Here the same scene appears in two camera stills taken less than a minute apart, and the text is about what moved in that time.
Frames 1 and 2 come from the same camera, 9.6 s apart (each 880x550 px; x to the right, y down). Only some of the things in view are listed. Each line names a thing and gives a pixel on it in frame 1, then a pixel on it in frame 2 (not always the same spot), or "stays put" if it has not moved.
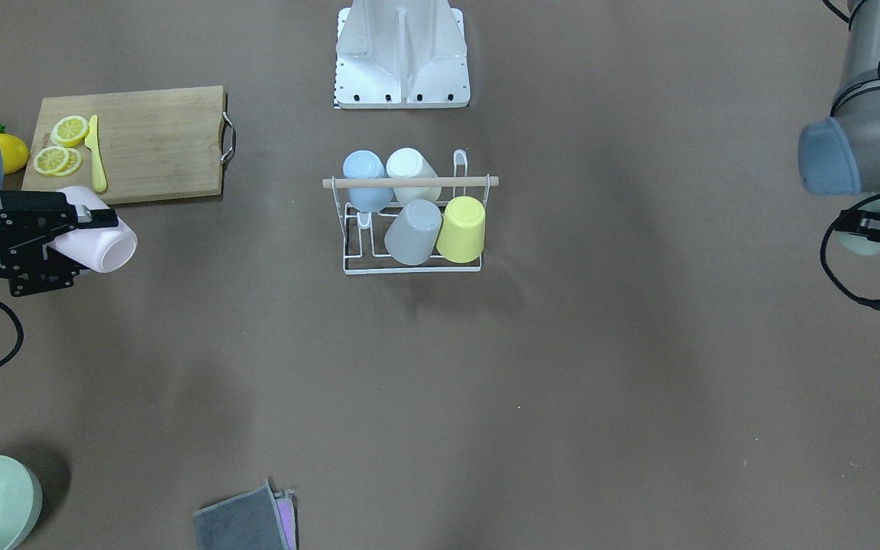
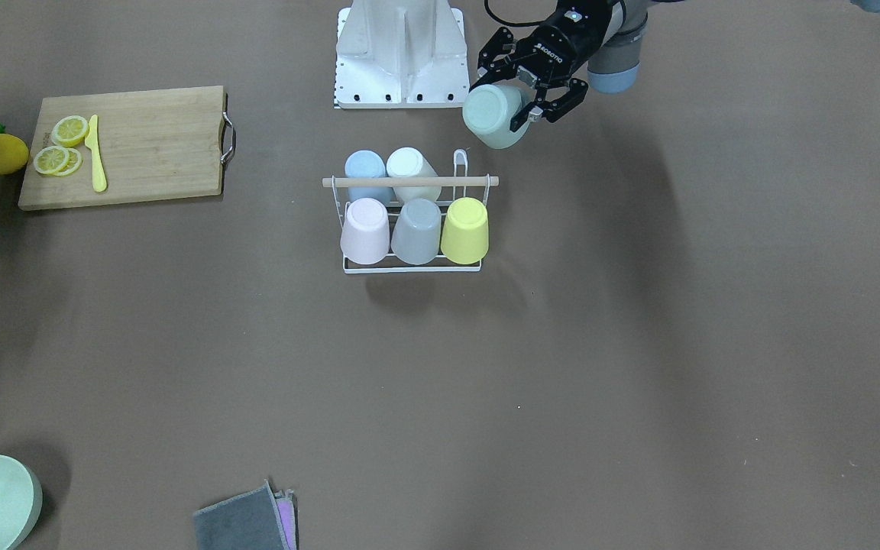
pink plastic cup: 109,249 to 365,238
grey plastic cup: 410,238 stays put
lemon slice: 68,131 stays put
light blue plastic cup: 367,163 stays put
